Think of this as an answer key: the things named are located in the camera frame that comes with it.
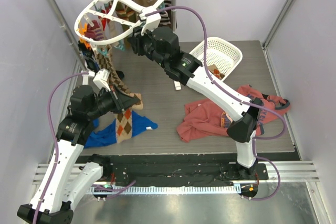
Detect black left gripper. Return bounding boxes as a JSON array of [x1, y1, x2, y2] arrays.
[[87, 84, 138, 120]]

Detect orange argyle sock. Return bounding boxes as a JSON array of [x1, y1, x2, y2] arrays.
[[115, 109, 132, 143], [207, 64, 225, 80]]

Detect brown argyle sock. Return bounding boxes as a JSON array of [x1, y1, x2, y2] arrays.
[[94, 45, 143, 110]]

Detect black blue sport sock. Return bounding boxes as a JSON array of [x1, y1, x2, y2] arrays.
[[78, 41, 99, 72]]

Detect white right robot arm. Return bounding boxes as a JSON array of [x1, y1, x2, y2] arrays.
[[128, 27, 262, 179]]

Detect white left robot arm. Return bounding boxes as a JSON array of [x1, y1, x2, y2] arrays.
[[17, 85, 140, 223]]

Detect white clip sock hanger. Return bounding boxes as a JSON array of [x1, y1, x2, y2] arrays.
[[74, 0, 166, 48]]

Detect blue cloth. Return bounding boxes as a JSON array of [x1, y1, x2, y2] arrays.
[[84, 111, 158, 149]]

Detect maroon purple striped sock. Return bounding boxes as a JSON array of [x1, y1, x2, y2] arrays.
[[85, 20, 106, 41]]

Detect red t-shirt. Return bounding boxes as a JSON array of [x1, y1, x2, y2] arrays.
[[176, 85, 290, 143]]

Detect white perforated plastic basket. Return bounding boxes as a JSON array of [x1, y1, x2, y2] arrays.
[[188, 36, 243, 81]]

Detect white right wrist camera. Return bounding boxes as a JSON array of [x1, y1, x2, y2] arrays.
[[139, 6, 161, 36]]

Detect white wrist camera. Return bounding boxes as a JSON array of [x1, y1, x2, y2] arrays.
[[88, 68, 111, 91], [139, 6, 161, 36]]

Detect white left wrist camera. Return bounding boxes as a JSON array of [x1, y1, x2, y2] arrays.
[[88, 68, 111, 91]]

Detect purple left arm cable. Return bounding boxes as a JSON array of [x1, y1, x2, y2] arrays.
[[34, 71, 91, 224]]

